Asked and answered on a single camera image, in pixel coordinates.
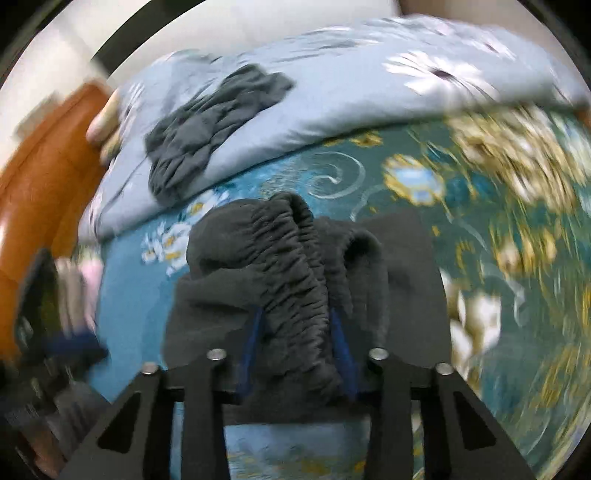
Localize yellow floral lower pillow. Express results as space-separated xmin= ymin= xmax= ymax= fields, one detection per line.
xmin=100 ymin=136 xmax=121 ymax=166

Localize teal floral bed sheet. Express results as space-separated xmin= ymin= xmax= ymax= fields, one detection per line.
xmin=87 ymin=103 xmax=591 ymax=480

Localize white black sliding wardrobe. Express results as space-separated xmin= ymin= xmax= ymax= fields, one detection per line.
xmin=92 ymin=0 xmax=402 ymax=84

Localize light blue floral duvet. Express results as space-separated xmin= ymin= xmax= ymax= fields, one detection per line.
xmin=78 ymin=15 xmax=588 ymax=242

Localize dark grey sweatpants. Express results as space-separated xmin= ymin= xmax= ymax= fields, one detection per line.
xmin=162 ymin=192 xmax=451 ymax=423

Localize grey crumpled shirt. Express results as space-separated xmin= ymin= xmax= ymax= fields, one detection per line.
xmin=144 ymin=64 xmax=296 ymax=205

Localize beige folded garment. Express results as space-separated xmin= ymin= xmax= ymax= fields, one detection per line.
xmin=55 ymin=258 xmax=86 ymax=335

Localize orange wooden headboard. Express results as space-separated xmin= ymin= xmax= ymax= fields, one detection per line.
xmin=0 ymin=82 xmax=108 ymax=360

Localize pink folded garment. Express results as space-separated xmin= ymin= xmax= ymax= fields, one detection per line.
xmin=79 ymin=258 xmax=104 ymax=331

